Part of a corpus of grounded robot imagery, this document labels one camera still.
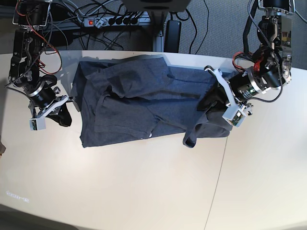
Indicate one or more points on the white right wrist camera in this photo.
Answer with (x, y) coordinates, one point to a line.
(38, 121)

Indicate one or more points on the blue-grey T-shirt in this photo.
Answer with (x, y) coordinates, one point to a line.
(145, 98)

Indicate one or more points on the small white table label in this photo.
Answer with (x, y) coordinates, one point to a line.
(10, 194)

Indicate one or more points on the brown object at table edge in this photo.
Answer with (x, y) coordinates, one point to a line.
(2, 149)

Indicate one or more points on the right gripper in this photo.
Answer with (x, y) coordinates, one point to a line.
(43, 96)

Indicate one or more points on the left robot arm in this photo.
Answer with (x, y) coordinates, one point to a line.
(267, 45)

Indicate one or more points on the aluminium table frame leg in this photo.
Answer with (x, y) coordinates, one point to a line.
(158, 22)

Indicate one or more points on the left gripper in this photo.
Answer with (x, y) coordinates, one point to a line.
(244, 85)

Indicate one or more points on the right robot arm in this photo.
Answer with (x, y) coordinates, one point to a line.
(27, 75)

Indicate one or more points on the grey base camera mount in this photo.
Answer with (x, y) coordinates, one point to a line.
(156, 5)

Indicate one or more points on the black power adapter brick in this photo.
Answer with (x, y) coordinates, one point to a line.
(172, 36)

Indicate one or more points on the white power strip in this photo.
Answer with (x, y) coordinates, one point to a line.
(100, 22)

